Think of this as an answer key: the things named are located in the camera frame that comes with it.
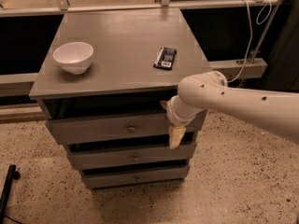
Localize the white ceramic bowl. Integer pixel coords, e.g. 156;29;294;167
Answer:
52;42;93;75

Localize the metal railing frame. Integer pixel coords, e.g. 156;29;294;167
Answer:
0;0;290;98

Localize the white hanging cable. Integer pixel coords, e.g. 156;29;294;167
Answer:
227;0;273;84

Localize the grey bottom drawer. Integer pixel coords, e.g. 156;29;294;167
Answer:
82;165;189;189

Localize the grey middle drawer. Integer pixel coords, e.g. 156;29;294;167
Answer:
67;141;196;170

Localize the dark blue snack packet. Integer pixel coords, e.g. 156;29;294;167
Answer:
153;47;177;70

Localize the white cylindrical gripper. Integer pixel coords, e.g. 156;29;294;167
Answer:
160;95;202;149

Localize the grey drawer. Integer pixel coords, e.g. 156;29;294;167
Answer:
67;141;196;170
45;106;208;146
82;165;189;189

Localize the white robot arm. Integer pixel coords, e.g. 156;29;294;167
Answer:
161;71;299;149

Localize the diagonal metal support rod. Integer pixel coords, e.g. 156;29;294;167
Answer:
237;0;290;89

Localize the black stand leg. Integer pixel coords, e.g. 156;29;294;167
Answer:
0;164;21;224

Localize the grey wooden drawer cabinet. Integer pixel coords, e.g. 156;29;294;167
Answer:
30;8;209;178

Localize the grey top drawer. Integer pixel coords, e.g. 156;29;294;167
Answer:
45;106;208;146

